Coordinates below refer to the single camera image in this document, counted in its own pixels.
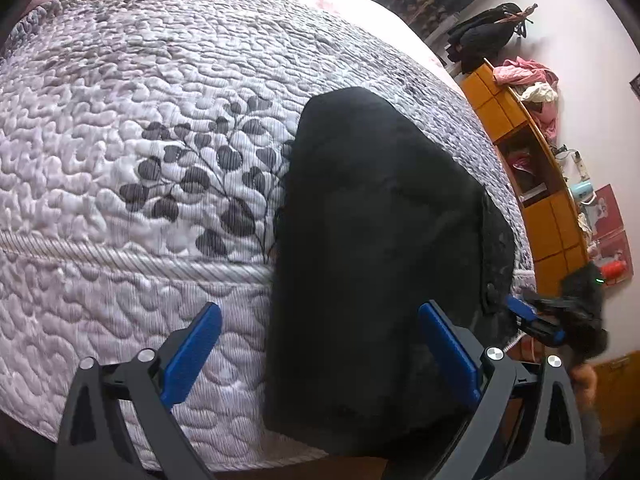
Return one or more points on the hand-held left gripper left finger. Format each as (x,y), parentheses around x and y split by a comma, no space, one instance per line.
(192,355)

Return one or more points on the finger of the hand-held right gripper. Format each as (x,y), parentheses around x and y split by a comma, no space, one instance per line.
(520,306)
(542,331)

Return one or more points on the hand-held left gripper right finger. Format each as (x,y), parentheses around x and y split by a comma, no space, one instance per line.
(447,350)

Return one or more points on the black pants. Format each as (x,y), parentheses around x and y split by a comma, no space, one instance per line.
(375,260)

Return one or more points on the person's right hand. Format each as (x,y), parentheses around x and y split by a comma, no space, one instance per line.
(584,377)

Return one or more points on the red bottle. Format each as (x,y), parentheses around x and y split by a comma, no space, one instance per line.
(615,270)

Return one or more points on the red printed card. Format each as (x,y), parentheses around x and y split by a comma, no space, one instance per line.
(606,210)
(615,255)

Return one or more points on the orange wooden cabinet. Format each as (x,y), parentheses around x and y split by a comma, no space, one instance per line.
(555,220)

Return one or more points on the brown wooden furniture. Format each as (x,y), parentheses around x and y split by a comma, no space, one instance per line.
(617,395)

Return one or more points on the grey quilted leaf-print blanket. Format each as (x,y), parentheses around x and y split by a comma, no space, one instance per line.
(125,260)

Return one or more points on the white power strip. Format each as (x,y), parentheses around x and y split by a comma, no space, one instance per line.
(580,165)

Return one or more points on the pink item on shelf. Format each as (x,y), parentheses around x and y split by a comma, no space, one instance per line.
(520,164)

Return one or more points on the white crumpled cloth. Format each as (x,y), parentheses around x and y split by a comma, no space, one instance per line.
(537,92)

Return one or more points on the pink clothes pile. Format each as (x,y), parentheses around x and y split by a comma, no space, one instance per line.
(525,70)

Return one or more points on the black hanging bag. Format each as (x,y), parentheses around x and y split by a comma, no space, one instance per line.
(480,35)

